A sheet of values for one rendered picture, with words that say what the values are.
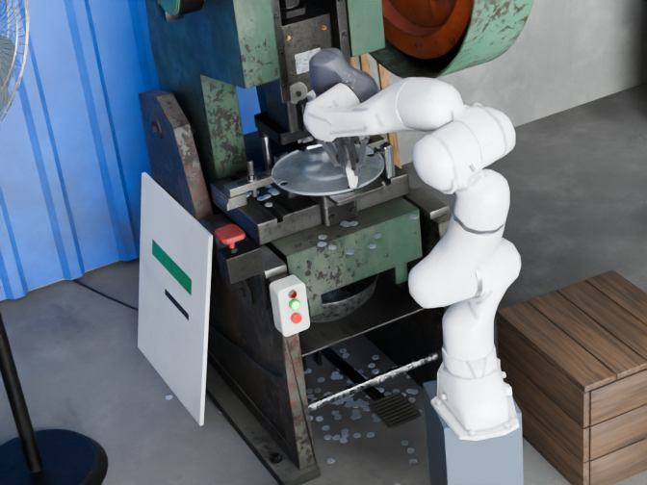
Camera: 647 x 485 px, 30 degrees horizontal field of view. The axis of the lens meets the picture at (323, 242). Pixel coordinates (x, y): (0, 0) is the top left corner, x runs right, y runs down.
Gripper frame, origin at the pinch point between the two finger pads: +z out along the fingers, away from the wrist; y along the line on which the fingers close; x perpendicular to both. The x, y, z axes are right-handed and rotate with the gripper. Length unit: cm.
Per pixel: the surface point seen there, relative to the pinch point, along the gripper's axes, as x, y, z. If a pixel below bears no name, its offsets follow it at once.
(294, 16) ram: 26.6, -15.2, -27.9
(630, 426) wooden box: -30, 68, 59
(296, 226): -4.6, -16.4, 14.9
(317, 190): -2.6, -8.9, 3.1
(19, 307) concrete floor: 24, -138, 95
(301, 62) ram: 19.4, -13.3, -19.5
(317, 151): 17.9, -14.5, 10.1
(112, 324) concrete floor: 17, -101, 93
